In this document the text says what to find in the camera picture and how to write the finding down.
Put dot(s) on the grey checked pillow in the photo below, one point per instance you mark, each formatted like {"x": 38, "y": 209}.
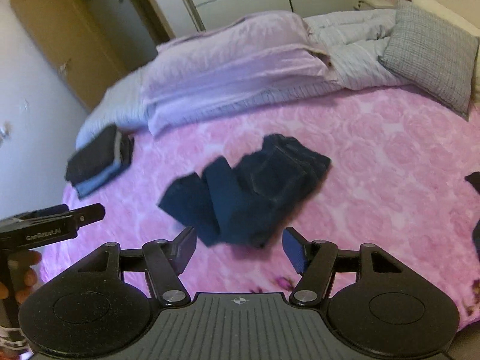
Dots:
{"x": 434, "y": 55}

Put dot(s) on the person's left hand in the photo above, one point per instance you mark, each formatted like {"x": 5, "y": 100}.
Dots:
{"x": 23, "y": 263}

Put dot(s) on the pile of dark clothes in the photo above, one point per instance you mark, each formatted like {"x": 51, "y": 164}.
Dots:
{"x": 473, "y": 180}

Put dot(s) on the folded lilac quilt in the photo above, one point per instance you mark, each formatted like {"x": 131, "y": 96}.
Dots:
{"x": 226, "y": 70}

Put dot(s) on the wooden door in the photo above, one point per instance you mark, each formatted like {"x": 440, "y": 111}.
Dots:
{"x": 74, "y": 45}

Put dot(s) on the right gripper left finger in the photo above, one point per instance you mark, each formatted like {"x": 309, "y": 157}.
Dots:
{"x": 164, "y": 262}

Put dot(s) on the white nightstand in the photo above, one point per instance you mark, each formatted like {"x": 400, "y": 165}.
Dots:
{"x": 363, "y": 5}

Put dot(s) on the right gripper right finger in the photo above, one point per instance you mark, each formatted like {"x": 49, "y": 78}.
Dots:
{"x": 314, "y": 261}

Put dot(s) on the dark blue jeans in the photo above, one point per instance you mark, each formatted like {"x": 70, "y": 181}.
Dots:
{"x": 244, "y": 204}

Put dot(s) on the folded black garment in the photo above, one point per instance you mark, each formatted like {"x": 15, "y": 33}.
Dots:
{"x": 103, "y": 151}

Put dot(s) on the folded dark navy garment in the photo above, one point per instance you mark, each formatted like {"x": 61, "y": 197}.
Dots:
{"x": 126, "y": 150}

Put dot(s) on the pink floral bedspread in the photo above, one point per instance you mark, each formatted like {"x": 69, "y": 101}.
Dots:
{"x": 385, "y": 166}

